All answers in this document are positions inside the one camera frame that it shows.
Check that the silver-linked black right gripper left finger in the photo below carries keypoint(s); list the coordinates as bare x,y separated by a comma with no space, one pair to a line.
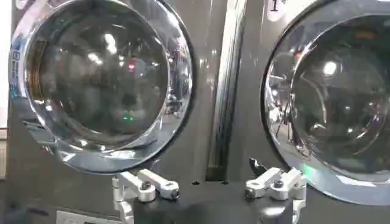
146,185

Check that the round chrome glass dryer door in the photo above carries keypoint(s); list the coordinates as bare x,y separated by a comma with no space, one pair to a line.
341,100
100,79

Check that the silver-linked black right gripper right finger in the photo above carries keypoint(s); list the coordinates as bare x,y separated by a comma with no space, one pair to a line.
283,184

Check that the grey dryer with number sticker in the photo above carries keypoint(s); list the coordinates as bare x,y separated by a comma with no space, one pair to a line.
250,91

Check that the white number sticker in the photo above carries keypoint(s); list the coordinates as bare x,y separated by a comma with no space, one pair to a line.
275,9

